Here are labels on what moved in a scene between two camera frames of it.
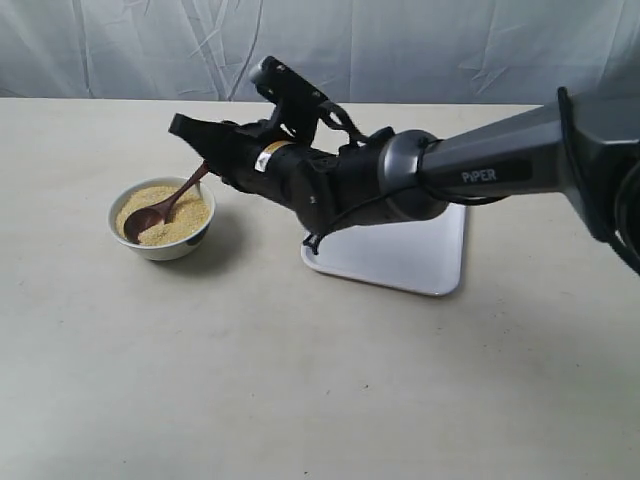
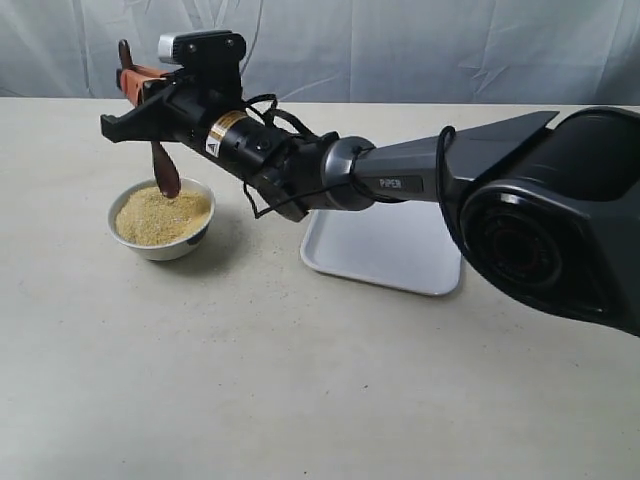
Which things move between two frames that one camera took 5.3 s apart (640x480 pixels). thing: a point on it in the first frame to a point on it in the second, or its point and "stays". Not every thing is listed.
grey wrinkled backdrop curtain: (518, 52) stays
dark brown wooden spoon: (157, 215) to (167, 173)
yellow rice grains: (189, 216) stays
